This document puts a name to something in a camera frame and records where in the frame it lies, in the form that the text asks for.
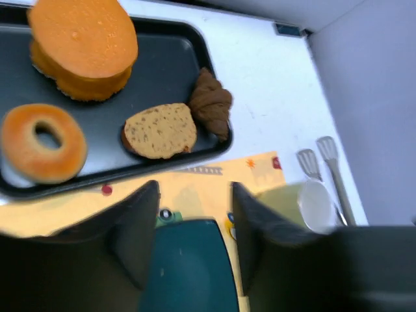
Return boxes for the brown bread slice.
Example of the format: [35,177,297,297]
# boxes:
[121,103,197,159]

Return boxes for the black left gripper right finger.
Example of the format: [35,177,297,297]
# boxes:
[231,182,415,311]

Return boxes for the orange bagel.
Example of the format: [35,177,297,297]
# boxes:
[1,103,88,184]

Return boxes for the light green mug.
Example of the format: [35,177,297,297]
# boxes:
[257,179,337,233]

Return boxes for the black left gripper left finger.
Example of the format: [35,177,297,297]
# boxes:
[1,180,160,311]

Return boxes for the yellow cartoon placemat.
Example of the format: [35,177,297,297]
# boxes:
[1,151,286,311]

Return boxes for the black baking tray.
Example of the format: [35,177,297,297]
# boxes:
[1,4,231,200]

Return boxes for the teal square plate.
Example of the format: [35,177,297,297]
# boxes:
[138,219,239,312]

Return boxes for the metal tongs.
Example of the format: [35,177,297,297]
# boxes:
[296,136,357,226]

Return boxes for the dark brown croissant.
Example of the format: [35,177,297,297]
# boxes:
[188,68,233,142]

